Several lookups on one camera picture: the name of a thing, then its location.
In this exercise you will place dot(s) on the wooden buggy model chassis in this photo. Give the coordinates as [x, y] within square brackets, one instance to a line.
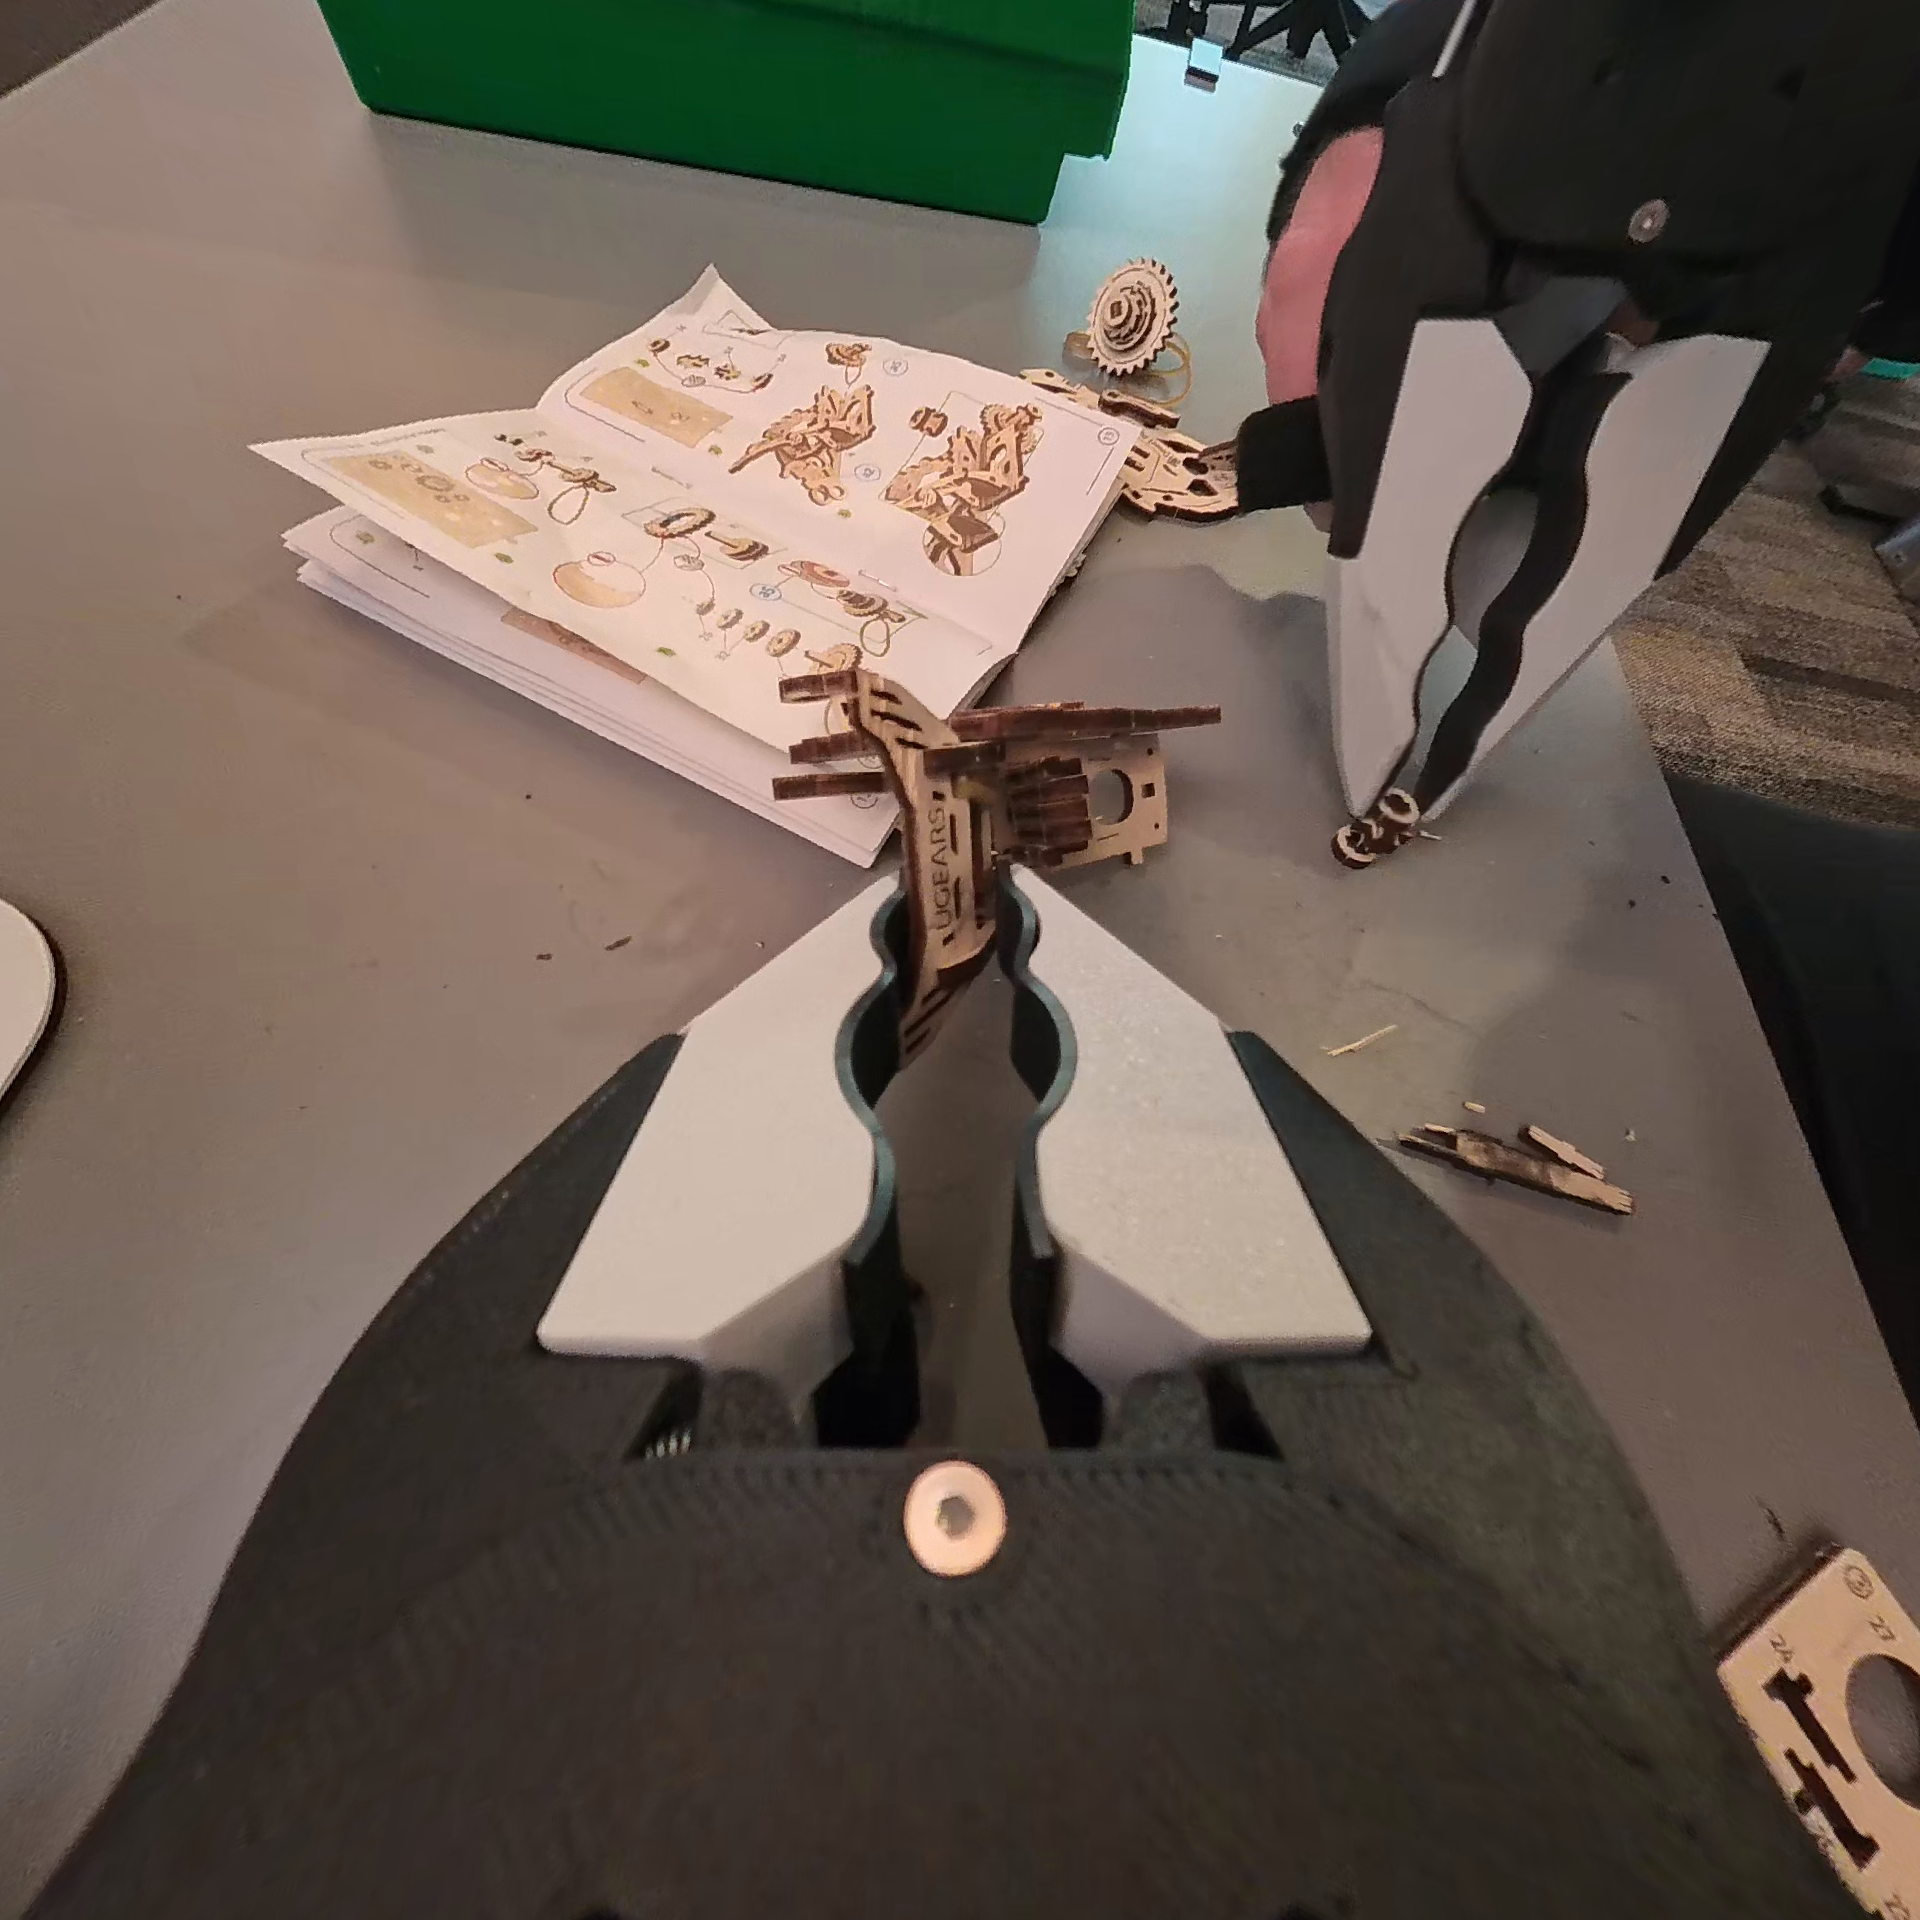
[931, 841]

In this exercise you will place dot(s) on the white instruction booklet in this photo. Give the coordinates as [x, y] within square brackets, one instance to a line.
[675, 495]

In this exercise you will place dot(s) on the white desk lamp stand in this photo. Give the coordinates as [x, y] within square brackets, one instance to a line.
[19, 990]

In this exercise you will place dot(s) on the wooden scrap pieces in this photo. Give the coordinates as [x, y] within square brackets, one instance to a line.
[1500, 1159]

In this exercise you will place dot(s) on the flat wooden side panel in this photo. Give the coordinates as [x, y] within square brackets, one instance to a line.
[1185, 488]

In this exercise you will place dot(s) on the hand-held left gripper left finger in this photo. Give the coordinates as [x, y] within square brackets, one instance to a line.
[704, 1200]

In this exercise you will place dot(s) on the stacked wooden gear wheel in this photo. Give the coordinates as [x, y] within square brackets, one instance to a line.
[1128, 315]

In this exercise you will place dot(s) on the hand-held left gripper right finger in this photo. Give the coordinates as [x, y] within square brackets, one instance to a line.
[1200, 1200]

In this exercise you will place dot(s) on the small round wooden hub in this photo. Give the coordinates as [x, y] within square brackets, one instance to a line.
[1369, 842]

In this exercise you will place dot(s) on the green plastic bin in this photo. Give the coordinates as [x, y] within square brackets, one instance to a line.
[720, 74]

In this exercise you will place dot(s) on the wooden parts sheet round holes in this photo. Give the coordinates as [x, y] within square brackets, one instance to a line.
[1823, 1612]

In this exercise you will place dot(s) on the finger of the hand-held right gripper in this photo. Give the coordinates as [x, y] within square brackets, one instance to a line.
[1635, 481]
[1394, 570]

